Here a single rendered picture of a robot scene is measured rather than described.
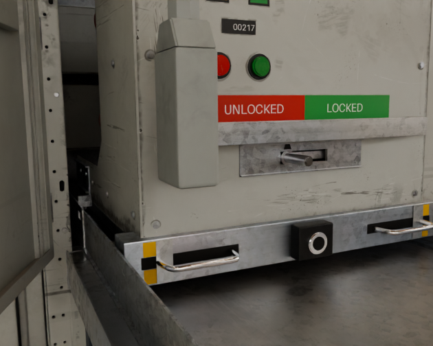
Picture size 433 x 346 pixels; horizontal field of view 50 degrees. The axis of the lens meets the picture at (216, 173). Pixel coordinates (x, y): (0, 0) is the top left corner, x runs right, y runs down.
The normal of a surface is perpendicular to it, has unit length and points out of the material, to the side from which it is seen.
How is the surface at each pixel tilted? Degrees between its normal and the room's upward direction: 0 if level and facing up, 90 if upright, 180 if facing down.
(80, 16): 90
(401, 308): 0
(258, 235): 90
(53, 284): 90
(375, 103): 90
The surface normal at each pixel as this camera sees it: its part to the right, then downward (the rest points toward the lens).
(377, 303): -0.01, -0.99
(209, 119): 0.42, 0.12
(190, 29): 0.36, -0.38
